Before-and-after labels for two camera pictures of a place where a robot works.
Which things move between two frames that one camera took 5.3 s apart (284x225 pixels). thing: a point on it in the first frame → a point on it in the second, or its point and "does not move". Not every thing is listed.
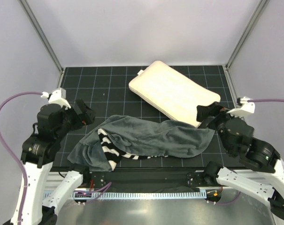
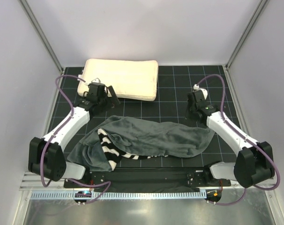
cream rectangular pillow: (176, 93) → (132, 79)
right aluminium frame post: (262, 6) does not move
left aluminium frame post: (42, 35) does not move
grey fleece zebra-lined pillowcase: (129, 137) does not move
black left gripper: (78, 114) → (108, 97)
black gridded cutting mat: (104, 90) does not move
